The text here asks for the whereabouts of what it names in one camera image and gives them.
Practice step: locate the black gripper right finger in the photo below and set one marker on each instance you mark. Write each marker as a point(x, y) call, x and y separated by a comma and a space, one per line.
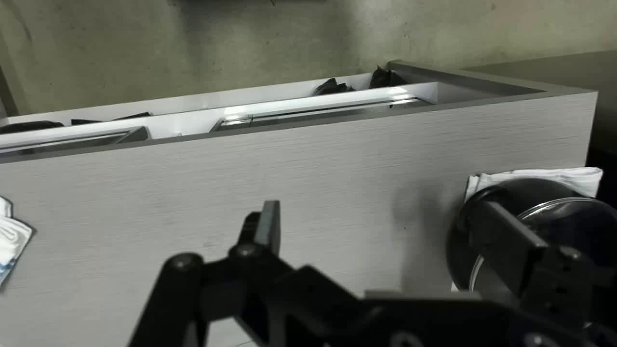
point(508, 244)

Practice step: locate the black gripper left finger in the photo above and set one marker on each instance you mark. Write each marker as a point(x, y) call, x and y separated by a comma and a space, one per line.
point(264, 232)

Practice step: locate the grey kitchen counter cabinet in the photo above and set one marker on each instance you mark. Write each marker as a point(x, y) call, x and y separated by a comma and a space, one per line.
point(194, 118)

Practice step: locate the white towel with blue stripes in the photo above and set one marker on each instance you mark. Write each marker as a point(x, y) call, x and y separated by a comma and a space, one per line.
point(13, 242)

